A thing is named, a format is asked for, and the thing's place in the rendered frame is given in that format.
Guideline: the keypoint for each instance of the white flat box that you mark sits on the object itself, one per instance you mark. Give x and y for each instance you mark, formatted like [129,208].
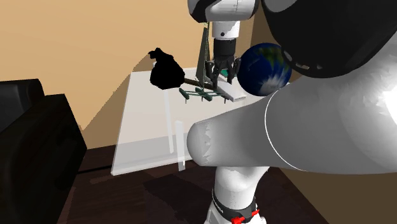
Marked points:
[233,92]

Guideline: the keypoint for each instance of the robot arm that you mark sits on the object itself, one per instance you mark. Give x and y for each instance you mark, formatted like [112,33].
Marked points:
[322,130]

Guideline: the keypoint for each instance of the sailboat model with green stand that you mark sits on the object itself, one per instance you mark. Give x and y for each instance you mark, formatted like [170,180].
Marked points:
[202,59]

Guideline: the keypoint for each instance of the blue earth globe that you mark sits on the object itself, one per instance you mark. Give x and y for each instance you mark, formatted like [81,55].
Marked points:
[261,70]

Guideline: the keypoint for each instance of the white table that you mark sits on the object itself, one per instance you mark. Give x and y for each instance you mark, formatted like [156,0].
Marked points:
[145,124]

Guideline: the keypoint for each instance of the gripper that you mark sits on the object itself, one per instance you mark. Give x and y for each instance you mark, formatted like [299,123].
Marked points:
[224,49]

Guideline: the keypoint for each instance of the black sofa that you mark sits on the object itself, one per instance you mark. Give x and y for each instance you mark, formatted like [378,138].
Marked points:
[34,149]

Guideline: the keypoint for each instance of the black lumpy figure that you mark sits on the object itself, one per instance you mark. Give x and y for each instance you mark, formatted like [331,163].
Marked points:
[165,70]

